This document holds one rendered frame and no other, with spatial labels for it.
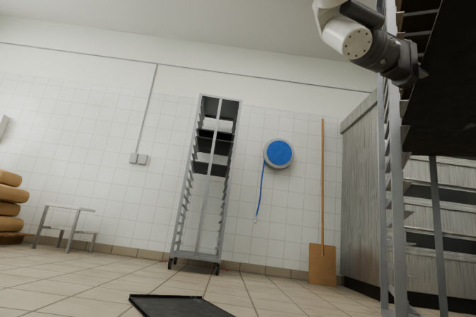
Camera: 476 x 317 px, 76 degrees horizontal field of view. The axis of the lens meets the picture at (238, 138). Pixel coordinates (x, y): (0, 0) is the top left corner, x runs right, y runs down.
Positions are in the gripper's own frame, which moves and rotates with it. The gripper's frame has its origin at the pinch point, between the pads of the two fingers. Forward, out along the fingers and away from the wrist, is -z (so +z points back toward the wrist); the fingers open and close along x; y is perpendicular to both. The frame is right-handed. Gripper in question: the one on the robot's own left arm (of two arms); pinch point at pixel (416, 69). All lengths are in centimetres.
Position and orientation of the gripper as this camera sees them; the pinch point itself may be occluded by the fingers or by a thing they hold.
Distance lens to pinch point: 87.6
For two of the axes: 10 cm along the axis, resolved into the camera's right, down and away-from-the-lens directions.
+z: -9.0, -2.4, -3.6
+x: 1.3, -9.4, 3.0
